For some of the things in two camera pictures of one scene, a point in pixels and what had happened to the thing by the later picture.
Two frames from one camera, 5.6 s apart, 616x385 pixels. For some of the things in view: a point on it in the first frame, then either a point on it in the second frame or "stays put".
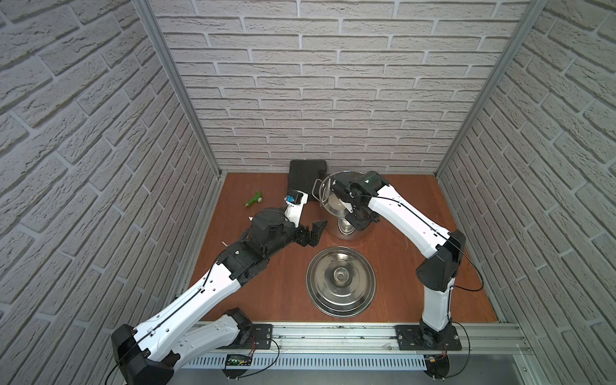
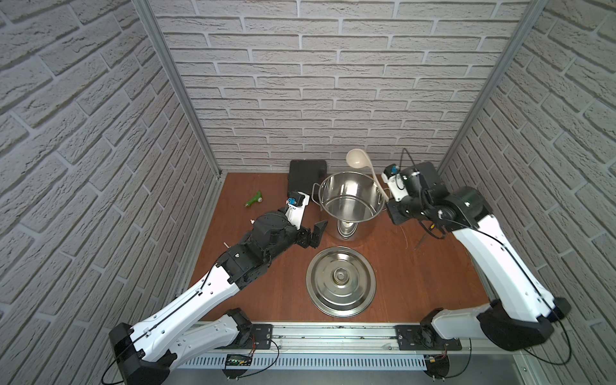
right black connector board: x=437 y=366 stays put
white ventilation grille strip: x=312 y=362 stays put
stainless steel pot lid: x=341 y=281 stays put
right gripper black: x=358 y=224 to x=395 y=217
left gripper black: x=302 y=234 stays put
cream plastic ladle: x=338 y=204 to x=357 y=159
